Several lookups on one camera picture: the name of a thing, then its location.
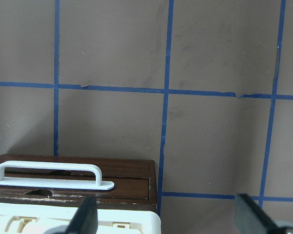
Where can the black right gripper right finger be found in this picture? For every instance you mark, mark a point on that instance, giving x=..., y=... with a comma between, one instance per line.
x=250, y=218

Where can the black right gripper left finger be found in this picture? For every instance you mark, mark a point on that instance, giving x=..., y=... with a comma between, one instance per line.
x=85, y=219

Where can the wooden drawer with white handle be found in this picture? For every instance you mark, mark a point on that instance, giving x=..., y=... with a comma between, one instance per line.
x=72, y=176

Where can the dark brown wooden drawer cabinet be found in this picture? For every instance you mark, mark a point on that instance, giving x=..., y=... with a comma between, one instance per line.
x=72, y=198

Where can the cream plastic tray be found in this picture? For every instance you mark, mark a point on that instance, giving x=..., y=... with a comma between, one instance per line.
x=42, y=219

